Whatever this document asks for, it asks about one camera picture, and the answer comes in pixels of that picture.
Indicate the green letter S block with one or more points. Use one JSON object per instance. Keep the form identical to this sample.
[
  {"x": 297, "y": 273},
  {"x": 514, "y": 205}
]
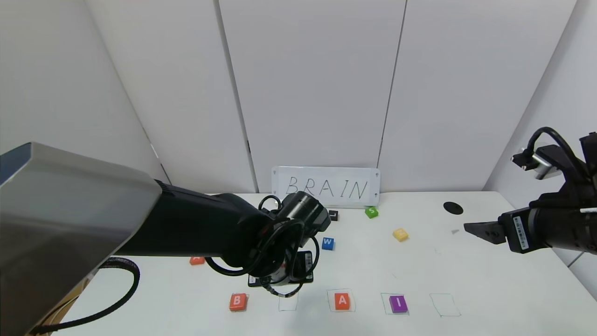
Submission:
[{"x": 371, "y": 212}]

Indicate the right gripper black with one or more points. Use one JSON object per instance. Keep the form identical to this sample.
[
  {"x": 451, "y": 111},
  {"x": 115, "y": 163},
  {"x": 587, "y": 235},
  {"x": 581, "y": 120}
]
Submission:
[{"x": 519, "y": 231}]

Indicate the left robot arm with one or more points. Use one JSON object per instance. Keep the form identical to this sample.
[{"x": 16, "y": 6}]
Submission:
[{"x": 70, "y": 224}]

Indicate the yellow letter Z block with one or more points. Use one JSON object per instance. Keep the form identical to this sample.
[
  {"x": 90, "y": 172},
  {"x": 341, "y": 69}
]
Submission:
[{"x": 400, "y": 234}]

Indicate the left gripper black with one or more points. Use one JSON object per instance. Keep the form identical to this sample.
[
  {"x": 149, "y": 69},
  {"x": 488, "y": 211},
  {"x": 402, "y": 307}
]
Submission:
[{"x": 304, "y": 265}]

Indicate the orange letter B block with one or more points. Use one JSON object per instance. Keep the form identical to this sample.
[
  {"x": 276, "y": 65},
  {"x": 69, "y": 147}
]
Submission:
[{"x": 238, "y": 302}]

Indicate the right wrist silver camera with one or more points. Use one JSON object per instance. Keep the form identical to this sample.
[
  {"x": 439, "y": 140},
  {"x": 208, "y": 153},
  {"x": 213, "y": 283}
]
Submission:
[{"x": 541, "y": 163}]

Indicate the orange letter A block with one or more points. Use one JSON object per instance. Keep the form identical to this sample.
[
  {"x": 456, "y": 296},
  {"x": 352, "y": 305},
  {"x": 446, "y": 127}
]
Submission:
[
  {"x": 342, "y": 300},
  {"x": 197, "y": 261}
]

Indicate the black round table grommet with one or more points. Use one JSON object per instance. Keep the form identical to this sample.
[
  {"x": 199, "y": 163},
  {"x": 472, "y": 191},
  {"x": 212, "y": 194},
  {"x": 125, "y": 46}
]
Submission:
[{"x": 453, "y": 208}]

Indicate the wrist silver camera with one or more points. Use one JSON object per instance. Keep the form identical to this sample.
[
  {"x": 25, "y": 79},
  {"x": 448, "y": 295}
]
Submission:
[
  {"x": 541, "y": 163},
  {"x": 254, "y": 280}
]

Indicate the white BRAIN sign board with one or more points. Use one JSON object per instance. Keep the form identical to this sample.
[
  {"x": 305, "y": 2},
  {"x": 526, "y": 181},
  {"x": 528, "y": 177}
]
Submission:
[{"x": 336, "y": 186}]

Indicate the black letter L block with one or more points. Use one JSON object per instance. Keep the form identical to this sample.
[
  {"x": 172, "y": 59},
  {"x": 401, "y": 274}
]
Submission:
[{"x": 334, "y": 215}]

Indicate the blue letter W block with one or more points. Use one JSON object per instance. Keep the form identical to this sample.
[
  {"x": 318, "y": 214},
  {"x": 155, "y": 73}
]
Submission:
[{"x": 328, "y": 243}]

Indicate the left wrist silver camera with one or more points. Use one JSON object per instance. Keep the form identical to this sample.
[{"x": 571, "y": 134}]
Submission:
[{"x": 254, "y": 280}]

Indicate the purple letter I block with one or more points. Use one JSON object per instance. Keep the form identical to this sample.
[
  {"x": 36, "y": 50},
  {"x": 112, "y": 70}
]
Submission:
[{"x": 398, "y": 304}]

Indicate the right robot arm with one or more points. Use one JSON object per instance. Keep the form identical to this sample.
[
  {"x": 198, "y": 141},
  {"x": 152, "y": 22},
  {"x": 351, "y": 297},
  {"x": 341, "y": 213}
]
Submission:
[{"x": 571, "y": 224}]

